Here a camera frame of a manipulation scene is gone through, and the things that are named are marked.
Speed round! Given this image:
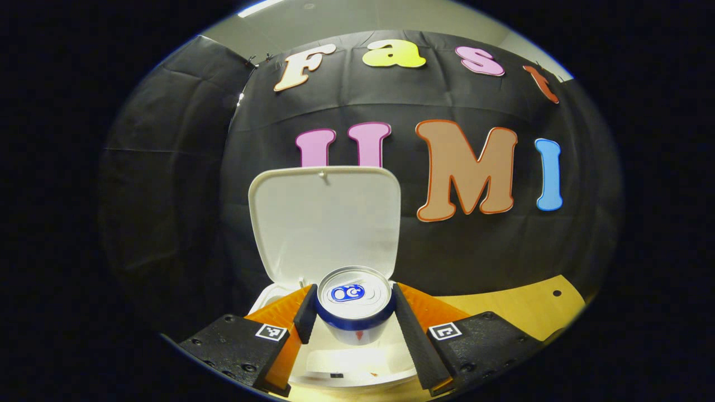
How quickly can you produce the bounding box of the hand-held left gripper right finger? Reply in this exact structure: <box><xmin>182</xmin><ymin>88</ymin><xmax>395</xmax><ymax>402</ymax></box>
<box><xmin>391</xmin><ymin>282</ymin><xmax>545</xmax><ymax>397</ymax></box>

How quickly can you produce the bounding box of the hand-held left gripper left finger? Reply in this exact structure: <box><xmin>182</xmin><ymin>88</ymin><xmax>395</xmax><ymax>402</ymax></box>
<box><xmin>179</xmin><ymin>284</ymin><xmax>319</xmax><ymax>398</ymax></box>

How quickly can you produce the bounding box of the blue pop can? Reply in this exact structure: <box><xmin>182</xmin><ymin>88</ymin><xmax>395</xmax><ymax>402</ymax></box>
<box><xmin>314</xmin><ymin>265</ymin><xmax>397</xmax><ymax>346</ymax></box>

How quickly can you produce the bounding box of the white desktop garbage bin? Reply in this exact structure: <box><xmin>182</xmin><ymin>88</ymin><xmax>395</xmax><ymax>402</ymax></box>
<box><xmin>247</xmin><ymin>166</ymin><xmax>420</xmax><ymax>389</ymax></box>

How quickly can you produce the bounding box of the wooden desktop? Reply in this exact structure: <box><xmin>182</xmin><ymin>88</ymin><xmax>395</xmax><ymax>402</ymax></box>
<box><xmin>268</xmin><ymin>275</ymin><xmax>587</xmax><ymax>402</ymax></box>

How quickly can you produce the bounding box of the black backdrop cloth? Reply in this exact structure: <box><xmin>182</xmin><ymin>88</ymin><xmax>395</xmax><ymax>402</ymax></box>
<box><xmin>98</xmin><ymin>29</ymin><xmax>623</xmax><ymax>336</ymax></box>

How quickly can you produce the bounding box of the ceiling light panel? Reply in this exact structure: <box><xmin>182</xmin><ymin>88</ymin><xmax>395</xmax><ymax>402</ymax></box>
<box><xmin>237</xmin><ymin>0</ymin><xmax>285</xmax><ymax>17</ymax></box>

